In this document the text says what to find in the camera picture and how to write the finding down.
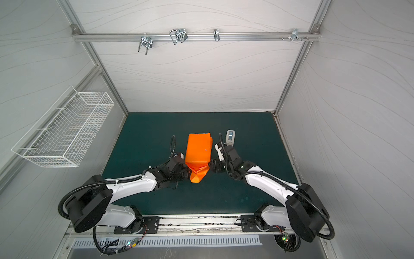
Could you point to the orange wrapping paper sheet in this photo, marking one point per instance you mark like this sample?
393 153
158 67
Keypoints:
198 155

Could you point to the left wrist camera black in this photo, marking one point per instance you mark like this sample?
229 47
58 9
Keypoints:
176 162

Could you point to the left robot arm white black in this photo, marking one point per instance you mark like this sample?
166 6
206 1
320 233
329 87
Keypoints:
93 203

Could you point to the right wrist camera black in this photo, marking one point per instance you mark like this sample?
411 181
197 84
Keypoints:
227 153

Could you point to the green table mat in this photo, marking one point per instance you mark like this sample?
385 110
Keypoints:
144 141

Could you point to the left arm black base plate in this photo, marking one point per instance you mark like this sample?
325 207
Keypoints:
146 224

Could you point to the metal u-bolt clamp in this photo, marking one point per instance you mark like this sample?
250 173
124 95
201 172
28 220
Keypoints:
178 35
146 43

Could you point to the white vent strip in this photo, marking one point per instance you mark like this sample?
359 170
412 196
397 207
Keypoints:
173 241

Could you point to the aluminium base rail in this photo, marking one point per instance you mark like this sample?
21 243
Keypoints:
192 225

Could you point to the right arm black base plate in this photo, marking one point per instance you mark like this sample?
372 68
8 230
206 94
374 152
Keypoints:
252 223

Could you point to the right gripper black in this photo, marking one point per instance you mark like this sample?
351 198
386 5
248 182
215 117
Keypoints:
219 165

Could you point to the white wire basket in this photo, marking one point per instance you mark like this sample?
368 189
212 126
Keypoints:
63 135

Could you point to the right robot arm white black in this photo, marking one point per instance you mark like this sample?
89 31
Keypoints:
304 212

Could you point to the aluminium cross rail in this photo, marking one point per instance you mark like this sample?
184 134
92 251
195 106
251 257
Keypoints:
192 37

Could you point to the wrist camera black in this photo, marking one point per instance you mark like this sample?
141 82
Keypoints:
227 153
176 162

